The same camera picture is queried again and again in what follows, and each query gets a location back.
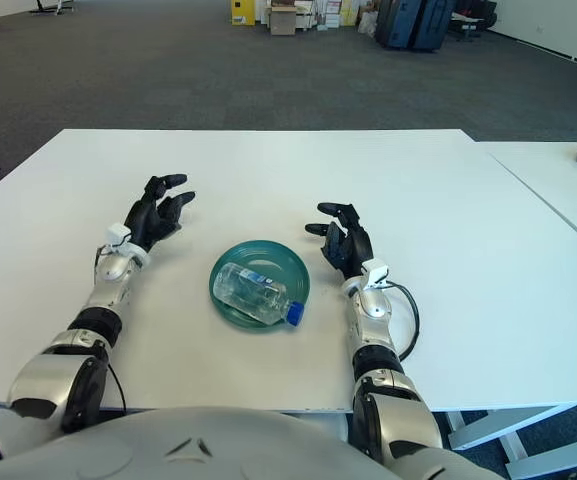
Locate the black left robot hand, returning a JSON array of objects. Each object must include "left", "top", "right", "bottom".
[{"left": 123, "top": 173, "right": 197, "bottom": 251}]

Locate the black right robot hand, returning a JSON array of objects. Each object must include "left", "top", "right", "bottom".
[{"left": 304, "top": 201, "right": 374, "bottom": 280}]

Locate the clear bottle with blue cap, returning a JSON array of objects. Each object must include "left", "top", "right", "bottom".
[{"left": 215, "top": 261, "right": 305, "bottom": 329}]

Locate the green round plate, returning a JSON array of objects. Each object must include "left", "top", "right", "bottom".
[{"left": 209, "top": 239, "right": 313, "bottom": 332}]

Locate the yellow box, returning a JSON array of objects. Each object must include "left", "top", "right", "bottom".
[{"left": 230, "top": 0, "right": 258, "bottom": 26}]

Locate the blue suitcase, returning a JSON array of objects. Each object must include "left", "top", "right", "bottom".
[{"left": 375, "top": 0, "right": 419, "bottom": 50}]

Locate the chair base with casters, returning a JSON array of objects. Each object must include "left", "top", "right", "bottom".
[{"left": 30, "top": 0, "right": 77, "bottom": 16}]

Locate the grey robot torso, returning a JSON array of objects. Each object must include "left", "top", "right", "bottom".
[{"left": 0, "top": 405, "right": 509, "bottom": 480}]

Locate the brown cardboard box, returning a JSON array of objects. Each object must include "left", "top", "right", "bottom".
[{"left": 269, "top": 5, "right": 297, "bottom": 36}]

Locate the stack of white boxes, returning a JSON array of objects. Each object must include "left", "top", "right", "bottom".
[{"left": 295, "top": 0, "right": 360, "bottom": 30}]

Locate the dark navy suitcase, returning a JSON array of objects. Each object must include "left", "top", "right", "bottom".
[{"left": 411, "top": 0, "right": 455, "bottom": 53}]

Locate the black chair at desk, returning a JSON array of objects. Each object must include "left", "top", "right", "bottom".
[{"left": 450, "top": 0, "right": 498, "bottom": 41}]

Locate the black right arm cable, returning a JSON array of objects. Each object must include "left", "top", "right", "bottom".
[{"left": 387, "top": 280, "right": 421, "bottom": 362}]

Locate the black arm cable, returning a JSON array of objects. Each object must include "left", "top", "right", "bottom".
[
  {"left": 95, "top": 243, "right": 128, "bottom": 412},
  {"left": 387, "top": 280, "right": 421, "bottom": 362}
]

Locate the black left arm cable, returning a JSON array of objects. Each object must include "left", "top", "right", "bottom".
[{"left": 95, "top": 243, "right": 128, "bottom": 412}]

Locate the white table frame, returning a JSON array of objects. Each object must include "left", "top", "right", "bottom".
[{"left": 445, "top": 399, "right": 577, "bottom": 476}]

